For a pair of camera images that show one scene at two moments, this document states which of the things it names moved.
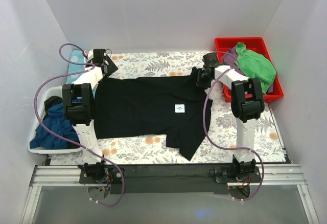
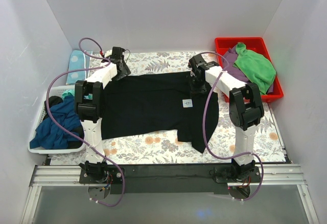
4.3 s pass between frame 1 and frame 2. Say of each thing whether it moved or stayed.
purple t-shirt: stayed
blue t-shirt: stayed
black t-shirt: moved
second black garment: stayed
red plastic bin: stayed
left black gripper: moved
